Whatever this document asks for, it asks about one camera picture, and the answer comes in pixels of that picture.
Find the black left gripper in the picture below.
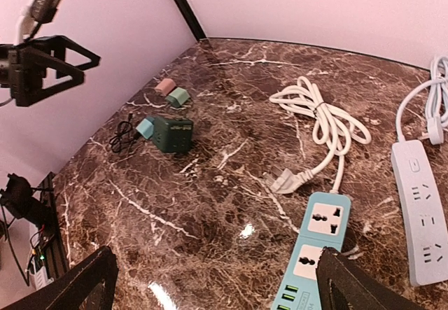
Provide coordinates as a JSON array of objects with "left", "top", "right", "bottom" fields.
[{"left": 1, "top": 35, "right": 101, "bottom": 107}]

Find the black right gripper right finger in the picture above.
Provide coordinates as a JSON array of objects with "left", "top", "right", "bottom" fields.
[{"left": 316, "top": 247, "right": 422, "bottom": 310}]

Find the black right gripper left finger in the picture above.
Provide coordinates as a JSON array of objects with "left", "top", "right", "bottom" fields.
[{"left": 5, "top": 246, "right": 118, "bottom": 309}]

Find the teal power strip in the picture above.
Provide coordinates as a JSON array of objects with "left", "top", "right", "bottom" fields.
[{"left": 271, "top": 192, "right": 351, "bottom": 310}]

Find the light blue power strip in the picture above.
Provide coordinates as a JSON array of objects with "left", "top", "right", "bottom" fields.
[{"left": 391, "top": 140, "right": 447, "bottom": 286}]

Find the teal small charger plug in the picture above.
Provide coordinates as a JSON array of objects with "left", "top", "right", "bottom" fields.
[{"left": 136, "top": 116, "right": 155, "bottom": 140}]

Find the pink USB charger plug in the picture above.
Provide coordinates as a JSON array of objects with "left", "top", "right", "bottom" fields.
[{"left": 154, "top": 78, "right": 176, "bottom": 97}]

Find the green dual USB charger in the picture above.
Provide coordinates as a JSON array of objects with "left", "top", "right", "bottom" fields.
[{"left": 165, "top": 87, "right": 190, "bottom": 108}]

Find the dark green decorated charger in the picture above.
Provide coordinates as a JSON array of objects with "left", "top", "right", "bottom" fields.
[{"left": 151, "top": 116, "right": 194, "bottom": 153}]

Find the white power cable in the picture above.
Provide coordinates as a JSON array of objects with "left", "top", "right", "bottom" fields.
[{"left": 262, "top": 76, "right": 372, "bottom": 195}]

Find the white slotted cable duct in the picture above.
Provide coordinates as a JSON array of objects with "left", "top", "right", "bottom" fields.
[{"left": 29, "top": 265, "right": 54, "bottom": 290}]

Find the thin black charger cable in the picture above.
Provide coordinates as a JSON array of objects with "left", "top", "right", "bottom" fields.
[{"left": 108, "top": 112, "right": 141, "bottom": 154}]

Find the black frame post left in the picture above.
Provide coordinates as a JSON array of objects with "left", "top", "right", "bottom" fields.
[{"left": 174, "top": 0, "right": 207, "bottom": 41}]

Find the light blue power strip cable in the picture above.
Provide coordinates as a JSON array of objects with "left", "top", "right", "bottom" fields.
[{"left": 395, "top": 54, "right": 448, "bottom": 146}]

